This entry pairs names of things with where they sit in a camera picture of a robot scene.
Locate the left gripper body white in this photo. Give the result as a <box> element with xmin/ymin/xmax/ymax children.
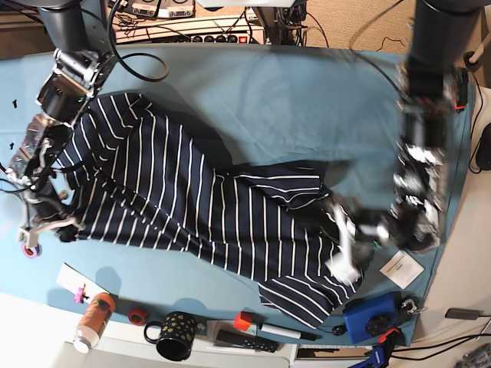
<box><xmin>325</xmin><ymin>194</ymin><xmax>391</xmax><ymax>265</ymax></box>

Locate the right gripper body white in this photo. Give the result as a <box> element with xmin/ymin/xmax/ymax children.
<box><xmin>22</xmin><ymin>216</ymin><xmax>84</xmax><ymax>240</ymax></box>

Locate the navy white striped t-shirt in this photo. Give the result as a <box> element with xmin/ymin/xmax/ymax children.
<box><xmin>59</xmin><ymin>93</ymin><xmax>363</xmax><ymax>329</ymax></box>

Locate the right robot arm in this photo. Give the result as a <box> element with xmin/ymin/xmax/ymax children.
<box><xmin>3</xmin><ymin>1</ymin><xmax>115</xmax><ymax>248</ymax></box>

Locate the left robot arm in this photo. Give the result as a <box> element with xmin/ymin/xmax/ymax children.
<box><xmin>331</xmin><ymin>1</ymin><xmax>489</xmax><ymax>266</ymax></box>

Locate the purple tape roll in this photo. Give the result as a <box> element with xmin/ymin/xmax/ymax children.
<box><xmin>21</xmin><ymin>245</ymin><xmax>41</xmax><ymax>258</ymax></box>

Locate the translucent white cup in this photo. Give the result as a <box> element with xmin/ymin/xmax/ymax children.
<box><xmin>0</xmin><ymin>193</ymin><xmax>25</xmax><ymax>235</ymax></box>

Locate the white square paper packet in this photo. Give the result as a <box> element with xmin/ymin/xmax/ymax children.
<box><xmin>380</xmin><ymin>250</ymin><xmax>424</xmax><ymax>289</ymax></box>

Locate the white paper sheet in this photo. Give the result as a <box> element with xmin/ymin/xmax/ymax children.
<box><xmin>56</xmin><ymin>263</ymin><xmax>108</xmax><ymax>300</ymax></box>

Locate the blue plastic box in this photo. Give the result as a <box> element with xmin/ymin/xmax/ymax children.
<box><xmin>343</xmin><ymin>293</ymin><xmax>400</xmax><ymax>344</ymax></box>

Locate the silver carabiner keyring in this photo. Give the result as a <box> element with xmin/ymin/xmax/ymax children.
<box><xmin>400</xmin><ymin>298</ymin><xmax>425</xmax><ymax>315</ymax></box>

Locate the black knob on box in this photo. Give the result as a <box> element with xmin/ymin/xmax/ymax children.
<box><xmin>365</xmin><ymin>314</ymin><xmax>393</xmax><ymax>337</ymax></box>

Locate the orange bottle white cap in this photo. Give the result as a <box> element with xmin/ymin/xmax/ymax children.
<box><xmin>73</xmin><ymin>293</ymin><xmax>116</xmax><ymax>353</ymax></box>

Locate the blue orange clamp bottom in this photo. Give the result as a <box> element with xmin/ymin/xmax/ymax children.
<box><xmin>354</xmin><ymin>327</ymin><xmax>402</xmax><ymax>368</ymax></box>

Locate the teal table cloth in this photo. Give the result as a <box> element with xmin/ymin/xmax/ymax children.
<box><xmin>0</xmin><ymin>42</ymin><xmax>472</xmax><ymax>343</ymax></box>

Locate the red tape roll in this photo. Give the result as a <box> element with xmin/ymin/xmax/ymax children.
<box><xmin>127</xmin><ymin>307</ymin><xmax>149</xmax><ymax>327</ymax></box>

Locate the white black marker pen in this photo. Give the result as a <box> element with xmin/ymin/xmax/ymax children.
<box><xmin>258</xmin><ymin>324</ymin><xmax>321</xmax><ymax>341</ymax></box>

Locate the black power adapter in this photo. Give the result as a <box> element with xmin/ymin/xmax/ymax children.
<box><xmin>445</xmin><ymin>307</ymin><xmax>482</xmax><ymax>320</ymax></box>

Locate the black computer mouse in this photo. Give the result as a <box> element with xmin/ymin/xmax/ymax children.
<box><xmin>476</xmin><ymin>123</ymin><xmax>491</xmax><ymax>171</ymax></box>

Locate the orange red cube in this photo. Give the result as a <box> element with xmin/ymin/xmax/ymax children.
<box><xmin>233</xmin><ymin>311</ymin><xmax>252</xmax><ymax>332</ymax></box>

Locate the black remote control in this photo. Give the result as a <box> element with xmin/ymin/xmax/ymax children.
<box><xmin>216</xmin><ymin>330</ymin><xmax>279</xmax><ymax>353</ymax></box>

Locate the small orange black tool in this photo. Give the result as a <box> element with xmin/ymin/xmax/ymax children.
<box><xmin>453</xmin><ymin>67</ymin><xmax>469</xmax><ymax>113</ymax></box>

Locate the black mug gold pattern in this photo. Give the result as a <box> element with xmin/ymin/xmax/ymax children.
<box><xmin>143</xmin><ymin>311</ymin><xmax>197</xmax><ymax>362</ymax></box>

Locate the black power strip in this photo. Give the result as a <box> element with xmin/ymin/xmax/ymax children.
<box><xmin>164</xmin><ymin>34</ymin><xmax>250</xmax><ymax>44</ymax></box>

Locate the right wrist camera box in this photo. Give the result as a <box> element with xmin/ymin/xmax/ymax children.
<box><xmin>18</xmin><ymin>228</ymin><xmax>38</xmax><ymax>249</ymax></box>

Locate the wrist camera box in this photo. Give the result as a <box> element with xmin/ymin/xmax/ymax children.
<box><xmin>325</xmin><ymin>254</ymin><xmax>361</xmax><ymax>285</ymax></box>
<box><xmin>18</xmin><ymin>228</ymin><xmax>38</xmax><ymax>249</ymax></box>

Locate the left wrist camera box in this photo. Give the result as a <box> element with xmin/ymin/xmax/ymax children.
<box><xmin>325</xmin><ymin>254</ymin><xmax>361</xmax><ymax>285</ymax></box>

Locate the black lanyard with clip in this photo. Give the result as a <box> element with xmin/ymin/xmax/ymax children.
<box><xmin>318</xmin><ymin>324</ymin><xmax>347</xmax><ymax>337</ymax></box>

